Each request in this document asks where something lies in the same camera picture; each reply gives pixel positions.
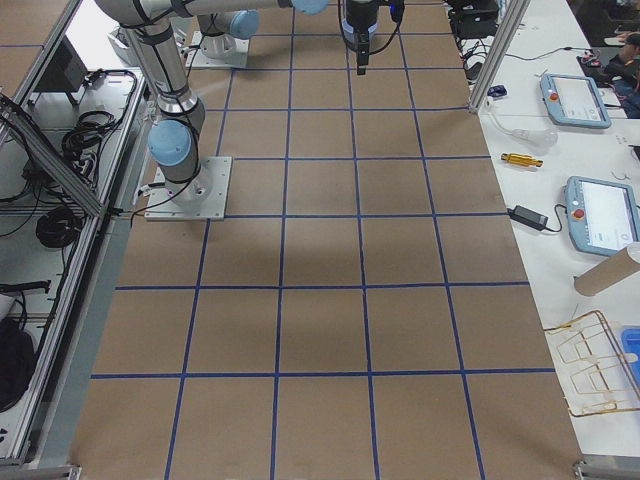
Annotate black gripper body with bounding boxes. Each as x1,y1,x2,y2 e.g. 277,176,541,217
339,0,377,53

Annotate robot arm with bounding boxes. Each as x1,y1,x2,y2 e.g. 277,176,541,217
97,1,329,209
196,0,329,60

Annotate small dark blue box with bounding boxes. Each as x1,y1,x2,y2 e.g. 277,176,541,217
487,85,508,98

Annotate far teach pendant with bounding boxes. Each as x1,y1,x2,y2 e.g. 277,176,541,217
540,73,611,130

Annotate teach pendant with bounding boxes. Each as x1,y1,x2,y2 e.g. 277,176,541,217
540,73,611,130
564,176,639,257

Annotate black power adapter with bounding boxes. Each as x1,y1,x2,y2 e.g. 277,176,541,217
507,205,548,231

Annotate near teach pendant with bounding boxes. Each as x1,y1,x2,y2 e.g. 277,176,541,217
564,176,639,257

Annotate cardboard tube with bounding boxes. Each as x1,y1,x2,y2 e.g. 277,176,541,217
573,242,639,297

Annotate blue plastic container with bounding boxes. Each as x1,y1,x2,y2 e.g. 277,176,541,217
621,326,640,390

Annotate aluminium frame post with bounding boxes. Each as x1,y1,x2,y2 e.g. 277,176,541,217
468,0,530,114

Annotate clear plastic bulb hose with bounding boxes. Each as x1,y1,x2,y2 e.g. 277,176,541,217
483,97,559,150

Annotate black coiled cables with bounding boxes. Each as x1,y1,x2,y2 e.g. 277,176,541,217
34,204,84,250

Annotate gold wire rack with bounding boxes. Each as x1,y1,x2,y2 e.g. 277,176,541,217
544,310,639,418

